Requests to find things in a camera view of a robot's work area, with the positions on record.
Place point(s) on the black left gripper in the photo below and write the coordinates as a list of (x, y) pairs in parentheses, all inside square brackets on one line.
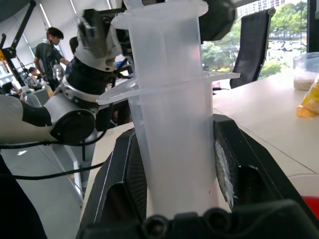
[(102, 16)]

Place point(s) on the clear plastic container with grains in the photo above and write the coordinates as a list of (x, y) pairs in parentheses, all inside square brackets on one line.
[(305, 72)]

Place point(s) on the yellow plastic bag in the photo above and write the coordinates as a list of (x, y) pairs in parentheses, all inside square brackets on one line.
[(310, 103)]

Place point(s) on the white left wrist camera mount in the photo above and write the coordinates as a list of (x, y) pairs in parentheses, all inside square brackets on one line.
[(98, 58)]

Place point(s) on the seated person with dark hair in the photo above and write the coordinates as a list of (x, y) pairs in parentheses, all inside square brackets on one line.
[(33, 73)]

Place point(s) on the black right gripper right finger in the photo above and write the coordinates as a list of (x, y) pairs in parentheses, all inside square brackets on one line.
[(251, 159)]

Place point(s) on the black metal rack frame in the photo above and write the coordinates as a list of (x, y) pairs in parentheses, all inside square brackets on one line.
[(10, 47)]

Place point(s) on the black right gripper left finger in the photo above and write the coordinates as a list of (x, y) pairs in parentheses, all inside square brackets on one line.
[(129, 174)]

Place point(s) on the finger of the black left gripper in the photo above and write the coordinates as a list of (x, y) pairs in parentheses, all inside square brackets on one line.
[(216, 22)]

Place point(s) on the translucent plastic syringe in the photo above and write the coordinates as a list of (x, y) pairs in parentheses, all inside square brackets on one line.
[(174, 124)]

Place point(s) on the standing person in grey shirt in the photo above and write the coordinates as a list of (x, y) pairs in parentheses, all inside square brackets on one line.
[(47, 57)]

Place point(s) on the white cup with red liquid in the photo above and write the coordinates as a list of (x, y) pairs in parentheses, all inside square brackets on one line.
[(312, 201)]

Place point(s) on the black window frame post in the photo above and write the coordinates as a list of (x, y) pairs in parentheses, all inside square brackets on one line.
[(312, 25)]

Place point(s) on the black mesh office chair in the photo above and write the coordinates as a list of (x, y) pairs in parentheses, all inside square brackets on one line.
[(251, 47)]

